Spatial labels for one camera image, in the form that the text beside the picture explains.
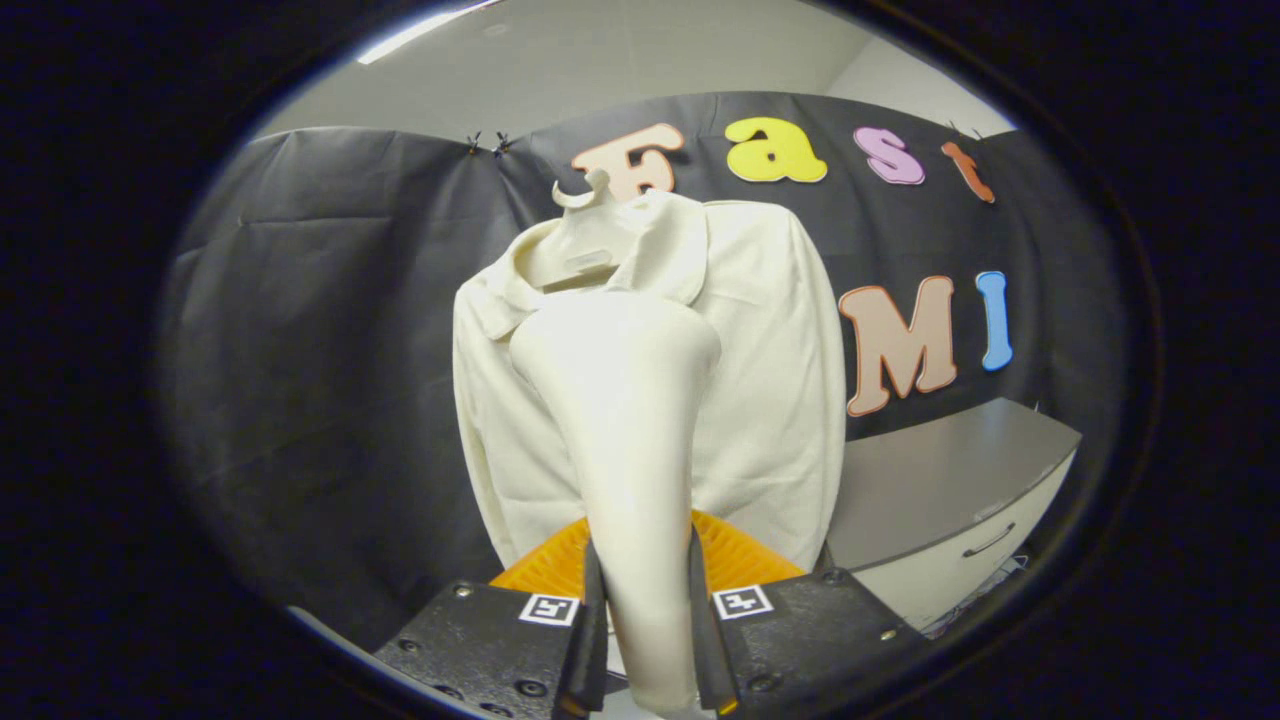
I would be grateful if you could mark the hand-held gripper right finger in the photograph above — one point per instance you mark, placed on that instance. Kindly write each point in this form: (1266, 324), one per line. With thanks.
(705, 620)

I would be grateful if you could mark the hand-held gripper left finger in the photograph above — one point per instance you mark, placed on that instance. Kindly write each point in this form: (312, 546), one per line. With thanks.
(590, 620)

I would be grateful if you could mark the white garment steamer head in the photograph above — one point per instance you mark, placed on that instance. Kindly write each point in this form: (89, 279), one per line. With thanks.
(630, 420)

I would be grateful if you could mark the cream button shirt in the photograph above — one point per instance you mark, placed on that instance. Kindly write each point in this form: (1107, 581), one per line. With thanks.
(770, 400)

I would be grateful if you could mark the white cabinet with grey top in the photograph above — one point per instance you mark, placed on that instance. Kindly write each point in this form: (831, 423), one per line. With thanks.
(950, 470)

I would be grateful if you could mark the cream plastic hanger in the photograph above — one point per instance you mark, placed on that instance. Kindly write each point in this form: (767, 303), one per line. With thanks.
(585, 245)

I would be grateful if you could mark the black backdrop cloth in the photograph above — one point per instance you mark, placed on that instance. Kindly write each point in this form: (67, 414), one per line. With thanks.
(320, 350)

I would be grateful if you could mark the ceiling light panel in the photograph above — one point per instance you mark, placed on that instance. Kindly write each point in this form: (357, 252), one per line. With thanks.
(420, 30)

